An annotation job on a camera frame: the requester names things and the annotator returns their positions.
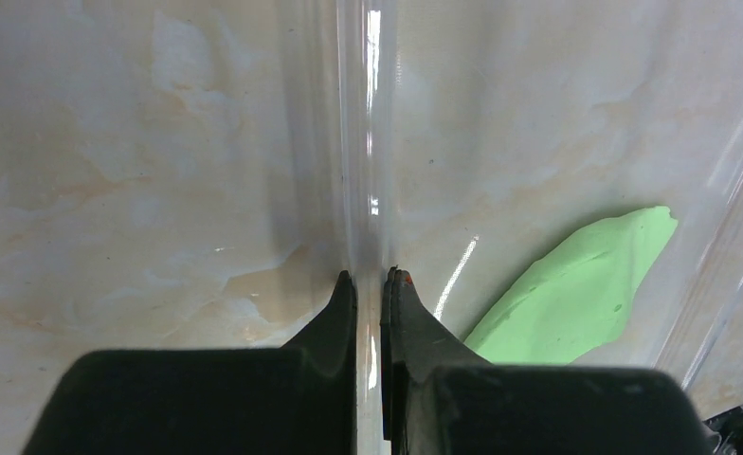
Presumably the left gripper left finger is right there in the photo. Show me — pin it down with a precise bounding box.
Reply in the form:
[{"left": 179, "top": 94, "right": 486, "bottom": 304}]
[{"left": 25, "top": 272, "right": 357, "bottom": 454}]

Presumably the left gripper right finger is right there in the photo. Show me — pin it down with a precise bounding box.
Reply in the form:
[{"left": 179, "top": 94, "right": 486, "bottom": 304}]
[{"left": 380, "top": 267, "right": 712, "bottom": 454}]

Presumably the green dough lump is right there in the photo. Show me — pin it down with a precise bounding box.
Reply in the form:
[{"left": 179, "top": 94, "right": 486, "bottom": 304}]
[{"left": 464, "top": 206, "right": 678, "bottom": 365}]

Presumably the clear plastic tray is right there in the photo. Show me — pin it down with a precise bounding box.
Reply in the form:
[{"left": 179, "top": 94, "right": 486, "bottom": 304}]
[{"left": 283, "top": 1, "right": 743, "bottom": 417}]

